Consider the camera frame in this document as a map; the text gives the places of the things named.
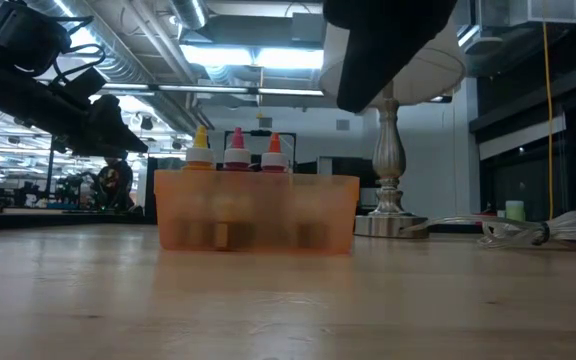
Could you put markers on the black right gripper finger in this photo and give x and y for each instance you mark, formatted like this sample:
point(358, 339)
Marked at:
point(383, 45)

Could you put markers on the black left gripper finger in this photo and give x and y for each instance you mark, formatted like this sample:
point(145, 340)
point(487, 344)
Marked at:
point(103, 150)
point(113, 122)

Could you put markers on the yellow-tipped tall dye bottle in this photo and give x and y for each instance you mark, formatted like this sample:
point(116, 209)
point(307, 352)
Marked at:
point(200, 156)

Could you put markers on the pink-tipped tall dye bottle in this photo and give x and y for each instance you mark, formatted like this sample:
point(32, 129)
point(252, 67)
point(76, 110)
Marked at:
point(238, 157)

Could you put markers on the red-tipped tall dye bottle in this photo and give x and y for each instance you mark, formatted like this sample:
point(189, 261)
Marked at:
point(274, 160)

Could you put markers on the person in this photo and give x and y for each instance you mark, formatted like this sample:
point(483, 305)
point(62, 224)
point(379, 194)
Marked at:
point(113, 182)

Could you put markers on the black equipment cabinet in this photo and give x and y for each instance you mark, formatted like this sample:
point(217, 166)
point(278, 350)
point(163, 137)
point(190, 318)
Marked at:
point(150, 190)

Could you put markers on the grey ceiling junction box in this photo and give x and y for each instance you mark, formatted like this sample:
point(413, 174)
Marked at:
point(308, 27)

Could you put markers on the long ceiling light strip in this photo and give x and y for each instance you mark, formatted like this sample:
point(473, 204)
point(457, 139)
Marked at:
point(203, 88)

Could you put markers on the white shade silver table lamp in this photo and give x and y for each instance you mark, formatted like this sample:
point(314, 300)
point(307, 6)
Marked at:
point(390, 150)

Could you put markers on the black desk monitor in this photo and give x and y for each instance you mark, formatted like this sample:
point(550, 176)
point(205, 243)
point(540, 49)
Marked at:
point(343, 165)

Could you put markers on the white ceiling air unit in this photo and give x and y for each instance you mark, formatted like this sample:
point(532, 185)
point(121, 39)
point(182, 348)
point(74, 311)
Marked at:
point(528, 10)

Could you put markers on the orange translucent plastic bin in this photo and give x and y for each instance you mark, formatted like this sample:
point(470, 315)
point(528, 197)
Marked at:
point(278, 200)

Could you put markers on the black shelf unit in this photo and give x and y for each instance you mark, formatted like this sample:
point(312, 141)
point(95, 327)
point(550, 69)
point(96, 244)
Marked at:
point(518, 185)

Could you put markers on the pale green cup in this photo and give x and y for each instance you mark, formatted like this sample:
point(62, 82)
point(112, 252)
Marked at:
point(515, 211)

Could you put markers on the silver spiral ceiling duct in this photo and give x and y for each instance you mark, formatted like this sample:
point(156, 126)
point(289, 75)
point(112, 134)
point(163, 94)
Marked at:
point(118, 55)

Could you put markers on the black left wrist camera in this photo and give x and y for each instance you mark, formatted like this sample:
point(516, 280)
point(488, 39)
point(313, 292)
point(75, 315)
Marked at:
point(28, 35)

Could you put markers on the grey square wall vent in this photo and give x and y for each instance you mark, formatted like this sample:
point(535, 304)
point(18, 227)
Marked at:
point(343, 125)
point(265, 122)

